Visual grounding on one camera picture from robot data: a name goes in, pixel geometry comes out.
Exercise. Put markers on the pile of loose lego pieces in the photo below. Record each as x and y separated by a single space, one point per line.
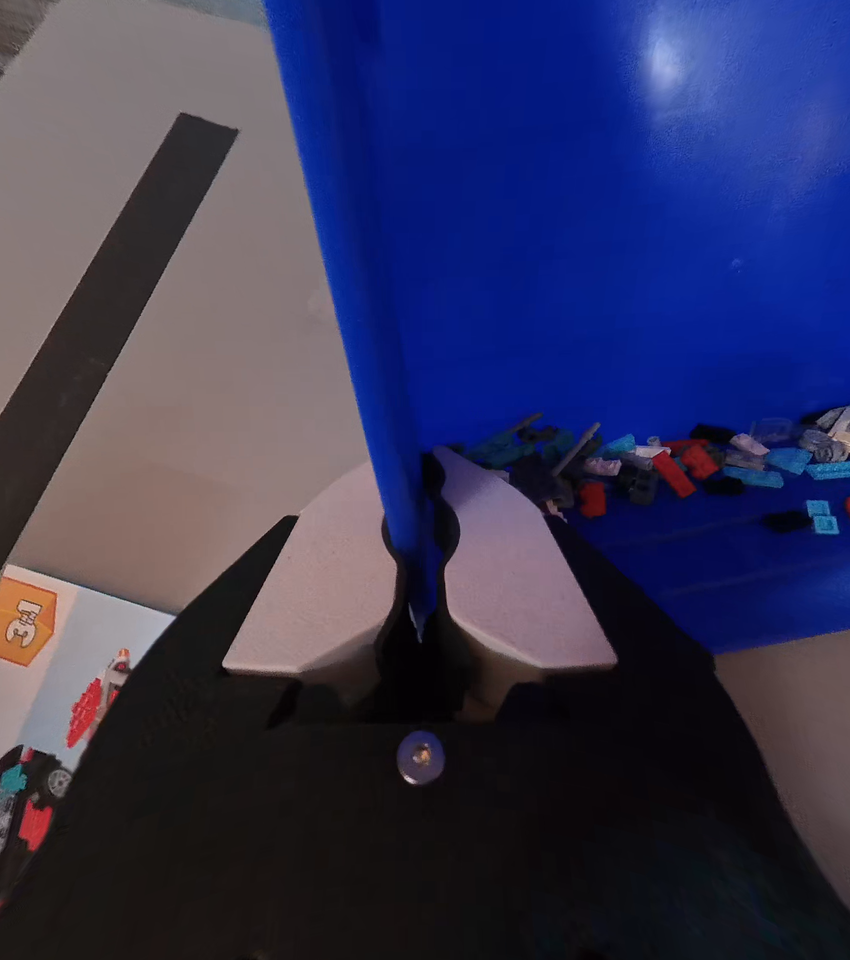
694 461

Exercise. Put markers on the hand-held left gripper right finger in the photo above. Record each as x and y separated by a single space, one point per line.
522 585

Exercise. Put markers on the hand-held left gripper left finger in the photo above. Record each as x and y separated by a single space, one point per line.
320 592

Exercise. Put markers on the blue plastic bin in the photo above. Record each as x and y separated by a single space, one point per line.
619 225

